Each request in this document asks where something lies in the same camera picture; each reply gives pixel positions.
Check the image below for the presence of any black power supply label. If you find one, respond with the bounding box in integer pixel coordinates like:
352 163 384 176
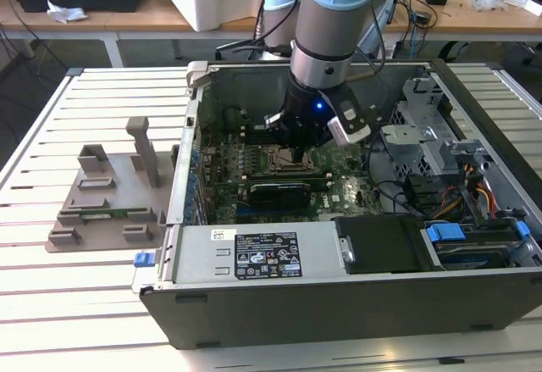
234 230 303 280

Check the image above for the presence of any black office chair base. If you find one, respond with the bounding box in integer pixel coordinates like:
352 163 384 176
213 40 263 62

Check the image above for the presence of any crumpled white paper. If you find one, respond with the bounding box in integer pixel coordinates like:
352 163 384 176
45 0 89 25

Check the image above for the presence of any silver power supply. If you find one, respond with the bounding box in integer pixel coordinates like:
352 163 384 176
171 222 342 285

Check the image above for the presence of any grey parts rack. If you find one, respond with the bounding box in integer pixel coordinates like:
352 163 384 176
44 116 169 254

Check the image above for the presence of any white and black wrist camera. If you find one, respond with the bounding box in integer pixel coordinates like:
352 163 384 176
326 98 373 147

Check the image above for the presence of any CPU socket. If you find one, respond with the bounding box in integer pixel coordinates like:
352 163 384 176
269 145 314 173

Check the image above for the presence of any wooden desk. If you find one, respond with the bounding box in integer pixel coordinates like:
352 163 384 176
0 0 542 68

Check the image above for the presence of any beige case latch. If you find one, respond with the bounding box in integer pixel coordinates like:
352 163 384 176
185 60 209 90

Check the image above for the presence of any green RAM stick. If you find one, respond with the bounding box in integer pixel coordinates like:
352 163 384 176
80 207 130 219

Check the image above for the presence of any red wire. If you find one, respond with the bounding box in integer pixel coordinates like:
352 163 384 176
440 188 463 217

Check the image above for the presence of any green motherboard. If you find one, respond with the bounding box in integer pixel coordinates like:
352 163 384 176
198 128 384 225

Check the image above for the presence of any silver drive cage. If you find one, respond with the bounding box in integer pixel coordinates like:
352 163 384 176
379 77 488 186

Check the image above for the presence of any black drive bay cover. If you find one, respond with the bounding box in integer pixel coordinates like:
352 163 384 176
334 214 429 275

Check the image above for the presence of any hard disk in blue carrier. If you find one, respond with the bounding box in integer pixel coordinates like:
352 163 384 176
423 218 533 270

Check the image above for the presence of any black camera cable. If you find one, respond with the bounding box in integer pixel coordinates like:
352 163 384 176
353 3 389 93

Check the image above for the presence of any yellow wire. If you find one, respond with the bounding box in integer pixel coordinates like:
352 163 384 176
476 179 497 220

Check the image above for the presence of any black and silver PC case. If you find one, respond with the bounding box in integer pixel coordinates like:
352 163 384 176
130 58 542 351

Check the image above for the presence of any black graphics card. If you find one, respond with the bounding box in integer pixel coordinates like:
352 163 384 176
247 180 313 211

